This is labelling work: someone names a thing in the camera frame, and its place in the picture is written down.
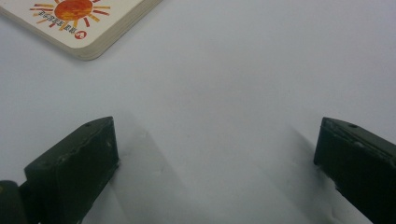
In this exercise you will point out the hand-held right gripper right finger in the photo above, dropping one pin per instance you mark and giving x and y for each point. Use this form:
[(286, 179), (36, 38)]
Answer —
[(364, 174)]

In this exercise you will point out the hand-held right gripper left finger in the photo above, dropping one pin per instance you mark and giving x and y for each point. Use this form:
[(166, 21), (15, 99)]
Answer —
[(74, 174)]

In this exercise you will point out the white caterpillar picture book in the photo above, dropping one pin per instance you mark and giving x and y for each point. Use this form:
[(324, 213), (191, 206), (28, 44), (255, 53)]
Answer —
[(93, 28)]

